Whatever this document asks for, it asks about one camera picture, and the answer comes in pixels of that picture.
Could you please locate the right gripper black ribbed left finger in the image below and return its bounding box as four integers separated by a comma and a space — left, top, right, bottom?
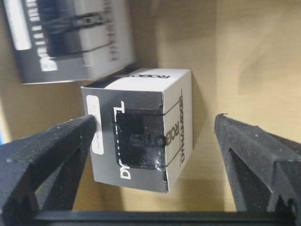
0, 115, 96, 212

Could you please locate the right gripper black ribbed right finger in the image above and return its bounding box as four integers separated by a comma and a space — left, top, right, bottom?
214, 114, 301, 226

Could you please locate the grey white Dynamixel box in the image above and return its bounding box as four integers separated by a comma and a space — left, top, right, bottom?
81, 68, 193, 193

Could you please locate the brown cardboard box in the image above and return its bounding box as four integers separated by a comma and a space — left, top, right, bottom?
0, 0, 301, 211

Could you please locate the blurred grey white box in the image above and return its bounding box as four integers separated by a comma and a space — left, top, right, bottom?
0, 0, 135, 84

